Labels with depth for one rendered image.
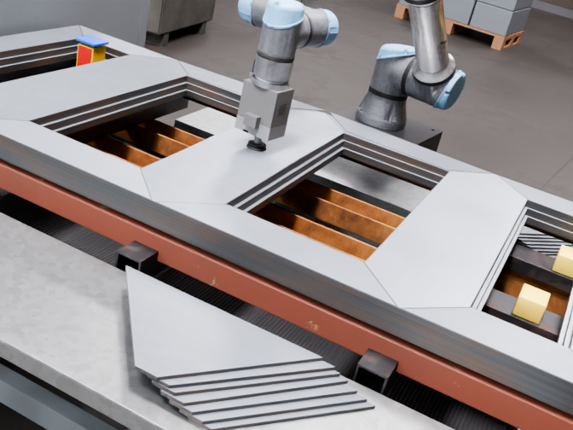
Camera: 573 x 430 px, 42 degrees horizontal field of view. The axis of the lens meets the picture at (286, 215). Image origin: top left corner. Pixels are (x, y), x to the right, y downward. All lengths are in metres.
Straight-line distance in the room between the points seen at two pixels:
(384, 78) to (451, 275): 1.00
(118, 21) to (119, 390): 1.61
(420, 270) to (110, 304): 0.50
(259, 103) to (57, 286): 0.55
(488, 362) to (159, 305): 0.49
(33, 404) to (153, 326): 0.68
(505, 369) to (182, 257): 0.55
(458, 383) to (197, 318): 0.40
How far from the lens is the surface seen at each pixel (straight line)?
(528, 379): 1.13
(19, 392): 1.74
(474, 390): 1.16
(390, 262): 1.25
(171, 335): 1.08
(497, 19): 8.49
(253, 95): 1.51
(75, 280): 1.25
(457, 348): 1.13
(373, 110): 2.19
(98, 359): 1.09
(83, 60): 2.04
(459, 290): 1.23
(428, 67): 2.04
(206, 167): 1.43
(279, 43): 1.46
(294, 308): 1.20
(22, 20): 2.14
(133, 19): 2.52
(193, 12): 5.81
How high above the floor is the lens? 1.43
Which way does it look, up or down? 26 degrees down
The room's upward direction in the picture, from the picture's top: 13 degrees clockwise
